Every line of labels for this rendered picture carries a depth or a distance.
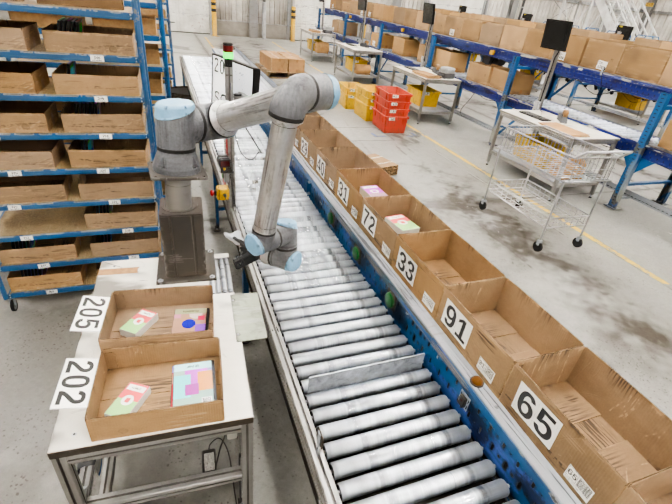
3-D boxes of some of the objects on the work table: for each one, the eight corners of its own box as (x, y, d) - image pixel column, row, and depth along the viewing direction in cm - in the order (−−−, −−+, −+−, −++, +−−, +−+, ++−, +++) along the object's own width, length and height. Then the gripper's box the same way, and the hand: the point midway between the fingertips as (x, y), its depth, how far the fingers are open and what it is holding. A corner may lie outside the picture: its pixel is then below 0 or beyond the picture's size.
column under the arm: (156, 285, 190) (146, 219, 173) (159, 254, 211) (150, 192, 194) (216, 280, 198) (213, 216, 180) (213, 250, 218) (210, 191, 201)
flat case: (169, 344, 160) (169, 341, 159) (175, 311, 176) (175, 308, 175) (207, 342, 163) (207, 339, 162) (209, 310, 179) (209, 307, 178)
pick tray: (106, 369, 148) (101, 348, 143) (221, 356, 158) (219, 336, 153) (90, 442, 125) (82, 421, 120) (225, 420, 136) (224, 400, 130)
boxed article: (120, 335, 161) (119, 328, 159) (143, 315, 172) (142, 308, 170) (136, 341, 160) (135, 334, 158) (158, 319, 171) (157, 313, 169)
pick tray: (116, 310, 174) (111, 290, 168) (214, 302, 184) (213, 284, 178) (102, 361, 151) (96, 340, 145) (215, 350, 161) (213, 330, 155)
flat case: (172, 413, 134) (172, 409, 133) (174, 368, 149) (173, 364, 148) (217, 405, 138) (217, 402, 137) (214, 362, 153) (214, 359, 152)
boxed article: (106, 421, 131) (103, 413, 129) (132, 388, 142) (130, 381, 140) (126, 426, 130) (124, 419, 128) (151, 393, 141) (150, 386, 139)
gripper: (278, 261, 194) (245, 251, 203) (265, 228, 181) (231, 219, 190) (267, 274, 189) (233, 263, 198) (253, 241, 176) (218, 231, 185)
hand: (228, 246), depth 193 cm, fingers open, 14 cm apart
